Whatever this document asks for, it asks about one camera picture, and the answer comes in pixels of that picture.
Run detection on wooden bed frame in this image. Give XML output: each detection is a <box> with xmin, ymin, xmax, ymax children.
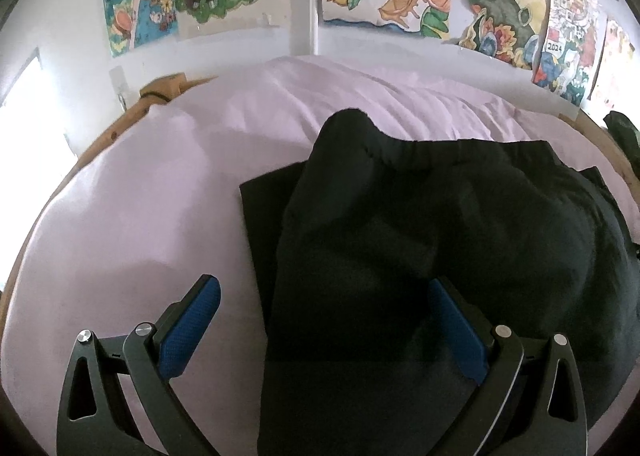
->
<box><xmin>0</xmin><ymin>72</ymin><xmax>640</xmax><ymax>301</ymax></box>

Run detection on blue red calendar wall poster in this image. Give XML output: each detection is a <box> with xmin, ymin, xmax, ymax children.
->
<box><xmin>531</xmin><ymin>0</ymin><xmax>607</xmax><ymax>107</ymax></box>

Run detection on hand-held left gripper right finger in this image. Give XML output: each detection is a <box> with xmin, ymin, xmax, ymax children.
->
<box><xmin>429</xmin><ymin>277</ymin><xmax>588</xmax><ymax>456</ymax></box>

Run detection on yellow pink wall poster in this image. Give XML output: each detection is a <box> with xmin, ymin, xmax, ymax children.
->
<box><xmin>587</xmin><ymin>18</ymin><xmax>637</xmax><ymax>114</ymax></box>

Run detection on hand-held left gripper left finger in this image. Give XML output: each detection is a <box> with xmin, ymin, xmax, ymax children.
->
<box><xmin>56</xmin><ymin>274</ymin><xmax>222</xmax><ymax>456</ymax></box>

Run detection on white wall hook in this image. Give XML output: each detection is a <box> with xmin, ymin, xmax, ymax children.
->
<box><xmin>109</xmin><ymin>66</ymin><xmax>132</xmax><ymax>111</ymax></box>

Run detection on pink bed sheet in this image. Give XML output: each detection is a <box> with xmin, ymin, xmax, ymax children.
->
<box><xmin>0</xmin><ymin>54</ymin><xmax>636</xmax><ymax>456</ymax></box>

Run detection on black pants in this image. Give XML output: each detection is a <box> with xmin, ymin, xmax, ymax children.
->
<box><xmin>239</xmin><ymin>108</ymin><xmax>640</xmax><ymax>456</ymax></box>

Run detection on dark green cloth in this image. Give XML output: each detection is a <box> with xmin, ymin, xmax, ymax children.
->
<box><xmin>602</xmin><ymin>110</ymin><xmax>640</xmax><ymax>177</ymax></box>

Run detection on dark green floral wall poster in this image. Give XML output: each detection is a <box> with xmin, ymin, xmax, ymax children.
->
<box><xmin>447</xmin><ymin>0</ymin><xmax>553</xmax><ymax>70</ymax></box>

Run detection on bright window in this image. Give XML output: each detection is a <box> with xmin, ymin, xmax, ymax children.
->
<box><xmin>0</xmin><ymin>48</ymin><xmax>76</xmax><ymax>187</ymax></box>

